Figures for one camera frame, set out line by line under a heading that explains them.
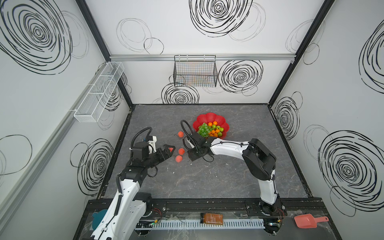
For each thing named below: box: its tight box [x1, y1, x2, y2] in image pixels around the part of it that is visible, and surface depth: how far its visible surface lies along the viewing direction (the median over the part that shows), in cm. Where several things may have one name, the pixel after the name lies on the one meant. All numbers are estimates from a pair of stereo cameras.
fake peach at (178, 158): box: [175, 155, 183, 163], surface depth 91 cm
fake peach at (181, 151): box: [178, 148, 186, 155], surface depth 93 cm
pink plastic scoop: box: [294, 213, 330, 229], surface depth 71 cm
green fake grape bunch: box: [197, 122, 214, 138], surface depth 100 cm
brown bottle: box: [200, 213, 224, 225], surface depth 69 cm
